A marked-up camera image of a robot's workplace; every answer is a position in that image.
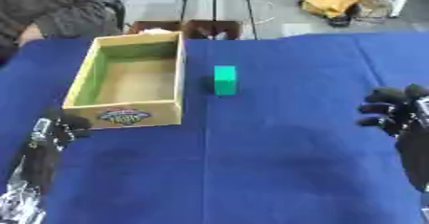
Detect tan cardboard box green inside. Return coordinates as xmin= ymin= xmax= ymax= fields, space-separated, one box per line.
xmin=60 ymin=31 xmax=187 ymax=130

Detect green rectangular block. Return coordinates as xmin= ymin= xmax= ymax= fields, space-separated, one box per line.
xmin=213 ymin=65 xmax=240 ymax=97

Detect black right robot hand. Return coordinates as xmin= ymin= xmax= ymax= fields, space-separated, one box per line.
xmin=355 ymin=82 xmax=429 ymax=193

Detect black tripod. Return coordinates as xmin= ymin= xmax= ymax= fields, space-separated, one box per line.
xmin=175 ymin=0 xmax=261 ymax=41

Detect brown cardboard box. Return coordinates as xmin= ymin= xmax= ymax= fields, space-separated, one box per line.
xmin=122 ymin=19 xmax=243 ymax=41

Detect yellow bag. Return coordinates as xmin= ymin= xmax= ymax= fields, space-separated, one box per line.
xmin=298 ymin=0 xmax=368 ymax=28

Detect person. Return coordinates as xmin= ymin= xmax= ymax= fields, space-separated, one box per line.
xmin=0 ymin=0 xmax=123 ymax=64

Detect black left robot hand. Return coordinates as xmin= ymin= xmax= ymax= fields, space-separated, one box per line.
xmin=16 ymin=107 xmax=94 ymax=194

